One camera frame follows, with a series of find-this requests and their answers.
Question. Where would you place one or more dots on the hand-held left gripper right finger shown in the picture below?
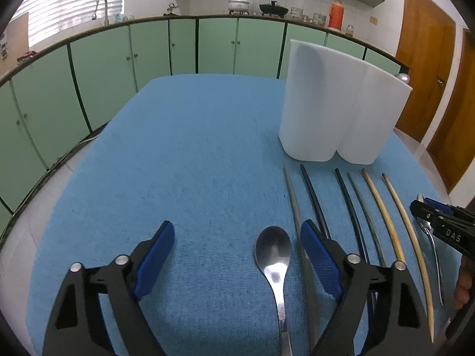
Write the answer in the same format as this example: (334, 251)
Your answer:
(315, 252)

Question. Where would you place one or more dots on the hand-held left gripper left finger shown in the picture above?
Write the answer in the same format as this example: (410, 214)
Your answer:
(159, 252)

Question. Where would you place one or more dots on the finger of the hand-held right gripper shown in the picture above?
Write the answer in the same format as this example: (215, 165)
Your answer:
(439, 206)
(423, 215)

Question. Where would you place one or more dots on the tan bamboo chopstick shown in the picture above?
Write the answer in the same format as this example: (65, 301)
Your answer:
(378, 204)
(408, 226)

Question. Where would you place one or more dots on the slim steel spoon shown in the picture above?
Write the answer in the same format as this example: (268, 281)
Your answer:
(436, 259)

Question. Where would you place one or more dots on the large steel spoon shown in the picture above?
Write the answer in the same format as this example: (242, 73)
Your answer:
(272, 248)

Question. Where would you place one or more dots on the grey chopstick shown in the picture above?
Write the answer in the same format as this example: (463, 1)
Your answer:
(362, 204)
(293, 200)

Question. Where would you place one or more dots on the black chopstick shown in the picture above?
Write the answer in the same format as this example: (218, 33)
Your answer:
(349, 204)
(311, 193)

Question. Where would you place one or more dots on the white plastic utensil holder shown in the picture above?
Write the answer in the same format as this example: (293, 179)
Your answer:
(334, 100)

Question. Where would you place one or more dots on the person's right hand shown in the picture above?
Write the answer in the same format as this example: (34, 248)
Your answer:
(463, 285)

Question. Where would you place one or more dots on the recessed wooden door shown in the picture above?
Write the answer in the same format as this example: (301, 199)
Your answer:
(456, 126)

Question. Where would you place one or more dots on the blue tablecloth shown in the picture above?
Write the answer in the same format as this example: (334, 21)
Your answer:
(185, 155)

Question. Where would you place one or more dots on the silver round knob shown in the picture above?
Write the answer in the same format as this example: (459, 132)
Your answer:
(402, 77)

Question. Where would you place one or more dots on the closed wooden door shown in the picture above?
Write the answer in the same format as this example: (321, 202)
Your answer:
(423, 63)

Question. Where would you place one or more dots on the green lower kitchen cabinets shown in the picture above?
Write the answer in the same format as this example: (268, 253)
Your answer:
(111, 74)

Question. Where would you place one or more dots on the small glass jar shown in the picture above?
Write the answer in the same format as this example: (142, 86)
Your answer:
(350, 29)

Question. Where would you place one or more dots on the orange thermos flask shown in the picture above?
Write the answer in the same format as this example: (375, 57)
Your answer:
(336, 16)

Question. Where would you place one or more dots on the patterned glass jar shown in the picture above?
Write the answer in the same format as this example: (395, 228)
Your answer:
(296, 12)
(319, 19)

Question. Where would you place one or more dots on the pink cloth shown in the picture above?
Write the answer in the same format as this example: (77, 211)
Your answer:
(26, 56)

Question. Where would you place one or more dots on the small silver object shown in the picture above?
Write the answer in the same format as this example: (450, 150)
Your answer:
(173, 8)

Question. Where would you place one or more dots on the black wok with lid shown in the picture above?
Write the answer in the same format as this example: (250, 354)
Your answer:
(273, 8)

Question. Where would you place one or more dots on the steel kitchen faucet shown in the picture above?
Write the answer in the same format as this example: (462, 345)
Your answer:
(105, 7)

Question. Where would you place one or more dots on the white lidded pot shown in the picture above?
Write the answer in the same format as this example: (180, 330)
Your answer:
(239, 4)

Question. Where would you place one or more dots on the cardboard sheet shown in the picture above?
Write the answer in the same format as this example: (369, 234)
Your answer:
(20, 33)

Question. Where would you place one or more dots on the white window blinds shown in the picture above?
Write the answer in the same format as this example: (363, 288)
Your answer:
(74, 3)

